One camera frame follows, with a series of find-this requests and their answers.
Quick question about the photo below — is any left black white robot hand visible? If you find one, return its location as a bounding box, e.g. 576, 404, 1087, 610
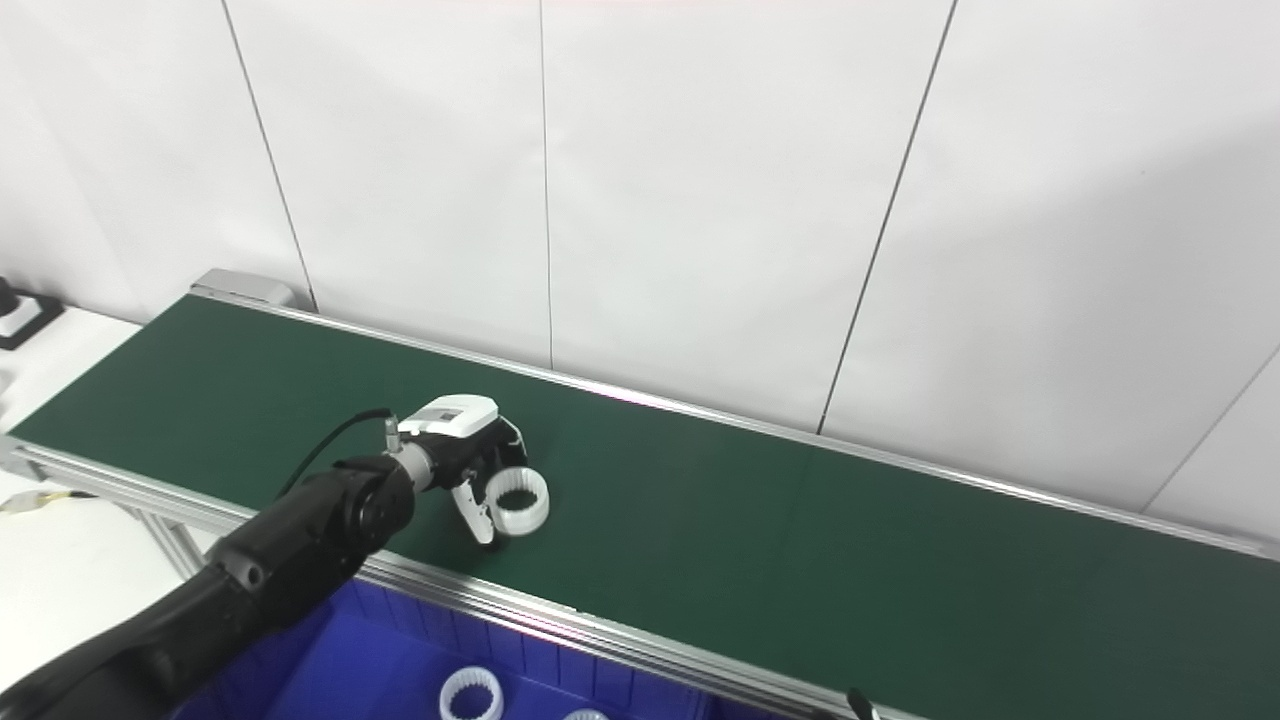
398, 395, 528, 546

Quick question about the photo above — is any green belt aluminium conveyor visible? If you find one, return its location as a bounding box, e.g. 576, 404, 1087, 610
0, 288, 1280, 720

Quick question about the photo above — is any grey conveyor end housing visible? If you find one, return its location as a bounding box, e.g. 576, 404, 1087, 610
190, 267, 297, 309

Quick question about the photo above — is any blue bin with white rings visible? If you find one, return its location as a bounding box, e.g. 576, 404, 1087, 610
165, 575, 716, 720

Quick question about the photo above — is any aluminium conveyor support leg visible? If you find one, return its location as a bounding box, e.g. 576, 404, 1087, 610
130, 503, 211, 581

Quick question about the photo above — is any black white table device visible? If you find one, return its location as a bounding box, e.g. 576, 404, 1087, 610
0, 275, 66, 350

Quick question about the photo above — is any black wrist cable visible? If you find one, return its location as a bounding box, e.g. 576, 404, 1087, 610
277, 407, 401, 498

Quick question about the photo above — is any yellow connector cable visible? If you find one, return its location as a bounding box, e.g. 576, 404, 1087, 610
0, 486, 96, 515

